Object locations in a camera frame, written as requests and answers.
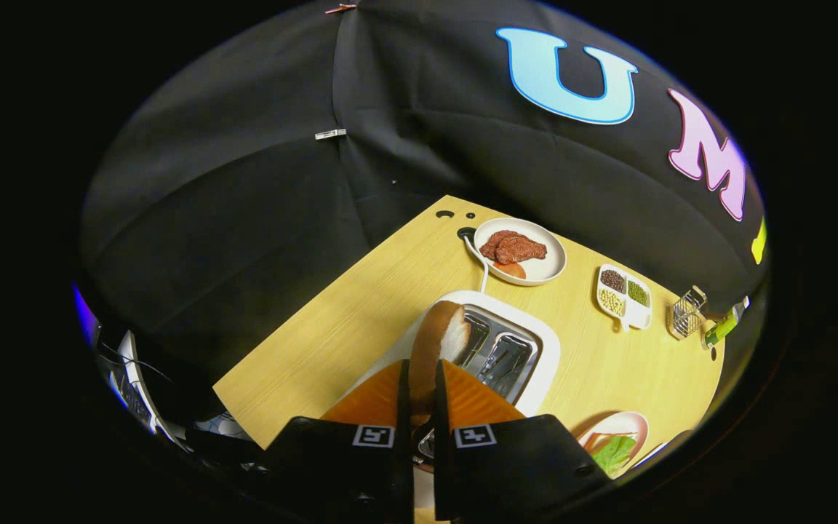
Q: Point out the black backdrop cloth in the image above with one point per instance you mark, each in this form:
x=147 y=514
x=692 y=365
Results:
x=244 y=218

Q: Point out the brown meat patty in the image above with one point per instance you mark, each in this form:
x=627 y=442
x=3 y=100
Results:
x=517 y=249

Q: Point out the white cloth clip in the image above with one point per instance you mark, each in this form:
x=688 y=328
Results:
x=330 y=134

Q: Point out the brown crust bread slice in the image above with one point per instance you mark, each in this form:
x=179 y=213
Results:
x=437 y=342

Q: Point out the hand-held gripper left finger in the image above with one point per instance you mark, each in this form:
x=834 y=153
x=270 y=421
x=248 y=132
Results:
x=403 y=400

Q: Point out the white toaster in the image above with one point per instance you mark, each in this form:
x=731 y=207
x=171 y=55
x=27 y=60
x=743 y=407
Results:
x=546 y=356

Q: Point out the white divided dish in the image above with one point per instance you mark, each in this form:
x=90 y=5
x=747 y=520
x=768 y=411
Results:
x=637 y=316

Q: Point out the pink plate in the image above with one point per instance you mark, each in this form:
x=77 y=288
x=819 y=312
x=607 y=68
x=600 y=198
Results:
x=633 y=426

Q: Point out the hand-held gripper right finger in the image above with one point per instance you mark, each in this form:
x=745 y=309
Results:
x=439 y=407

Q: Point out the white round plate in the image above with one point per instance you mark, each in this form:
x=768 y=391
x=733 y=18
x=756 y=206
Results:
x=550 y=266

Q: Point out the green lettuce leaf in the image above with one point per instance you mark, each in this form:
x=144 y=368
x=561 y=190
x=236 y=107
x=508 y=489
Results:
x=615 y=455

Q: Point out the orange food slice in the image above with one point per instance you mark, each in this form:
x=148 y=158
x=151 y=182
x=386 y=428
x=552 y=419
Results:
x=510 y=269

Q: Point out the green label bottle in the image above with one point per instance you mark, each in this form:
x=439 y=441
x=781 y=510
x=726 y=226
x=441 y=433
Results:
x=721 y=331

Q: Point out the red cloth clip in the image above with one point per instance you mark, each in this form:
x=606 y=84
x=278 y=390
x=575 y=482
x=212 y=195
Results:
x=340 y=8

